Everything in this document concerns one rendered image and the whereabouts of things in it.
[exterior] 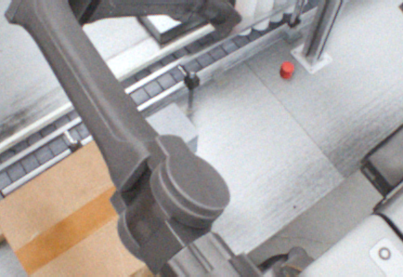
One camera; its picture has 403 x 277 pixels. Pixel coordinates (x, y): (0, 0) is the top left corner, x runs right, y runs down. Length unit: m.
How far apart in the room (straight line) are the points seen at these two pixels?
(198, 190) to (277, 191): 0.73
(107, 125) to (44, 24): 0.18
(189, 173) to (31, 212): 0.45
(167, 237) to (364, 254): 0.18
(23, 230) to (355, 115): 0.87
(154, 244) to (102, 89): 0.19
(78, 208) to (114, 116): 0.36
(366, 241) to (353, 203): 1.73
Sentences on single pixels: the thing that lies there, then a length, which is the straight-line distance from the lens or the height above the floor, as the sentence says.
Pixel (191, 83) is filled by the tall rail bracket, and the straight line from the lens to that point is 1.16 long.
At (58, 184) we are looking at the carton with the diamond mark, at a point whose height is 1.12.
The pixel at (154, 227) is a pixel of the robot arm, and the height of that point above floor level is 1.46.
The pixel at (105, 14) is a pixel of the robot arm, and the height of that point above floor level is 1.31.
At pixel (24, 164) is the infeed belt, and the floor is 0.88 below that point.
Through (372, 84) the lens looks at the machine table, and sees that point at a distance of 1.44.
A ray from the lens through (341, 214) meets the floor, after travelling 2.16.
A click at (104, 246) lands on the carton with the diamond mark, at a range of 0.86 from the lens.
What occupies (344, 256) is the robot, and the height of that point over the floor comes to 1.53.
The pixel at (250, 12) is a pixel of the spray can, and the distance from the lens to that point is 1.29.
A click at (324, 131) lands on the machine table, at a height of 0.83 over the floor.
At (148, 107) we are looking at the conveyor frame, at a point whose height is 0.87.
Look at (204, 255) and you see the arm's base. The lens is 0.48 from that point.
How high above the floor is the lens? 1.95
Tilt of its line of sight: 64 degrees down
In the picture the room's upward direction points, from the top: 7 degrees clockwise
